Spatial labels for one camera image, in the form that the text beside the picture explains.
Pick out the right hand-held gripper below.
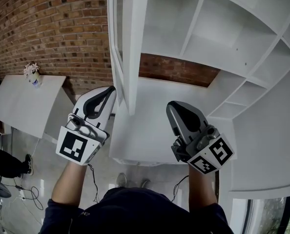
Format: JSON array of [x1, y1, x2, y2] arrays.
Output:
[[166, 100, 235, 175]]

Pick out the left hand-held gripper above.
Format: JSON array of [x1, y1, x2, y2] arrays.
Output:
[[56, 85, 118, 167]]

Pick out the white cabinet door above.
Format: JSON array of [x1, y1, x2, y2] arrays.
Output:
[[107, 0, 150, 117]]

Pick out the person's right forearm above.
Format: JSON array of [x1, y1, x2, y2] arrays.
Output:
[[188, 166, 218, 214]]

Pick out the person's left forearm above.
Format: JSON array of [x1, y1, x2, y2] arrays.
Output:
[[51, 161, 89, 209]]

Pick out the white desk with hutch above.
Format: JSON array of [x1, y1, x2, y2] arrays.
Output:
[[106, 0, 290, 167]]

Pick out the white side table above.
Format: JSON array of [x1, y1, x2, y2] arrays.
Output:
[[0, 74, 75, 143]]

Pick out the pink flowers in vase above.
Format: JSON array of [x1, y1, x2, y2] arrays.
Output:
[[22, 61, 42, 89]]

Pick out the person's left grey shoe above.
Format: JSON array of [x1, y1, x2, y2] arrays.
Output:
[[116, 172, 128, 188]]

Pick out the person's dark navy shirt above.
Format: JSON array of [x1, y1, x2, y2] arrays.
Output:
[[39, 186, 233, 234]]

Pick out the black framed window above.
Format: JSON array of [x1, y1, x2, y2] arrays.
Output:
[[229, 194, 290, 234]]

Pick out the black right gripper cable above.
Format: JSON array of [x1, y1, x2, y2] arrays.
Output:
[[171, 175, 190, 203]]

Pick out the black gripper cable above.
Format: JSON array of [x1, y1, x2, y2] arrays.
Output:
[[87, 163, 101, 203], [171, 175, 190, 203]]

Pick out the white power cable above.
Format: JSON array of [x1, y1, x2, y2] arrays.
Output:
[[32, 137, 41, 156]]

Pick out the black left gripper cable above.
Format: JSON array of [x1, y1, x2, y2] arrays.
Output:
[[87, 163, 101, 203]]

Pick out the black floor cable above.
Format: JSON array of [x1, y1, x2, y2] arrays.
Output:
[[3, 183, 44, 211]]

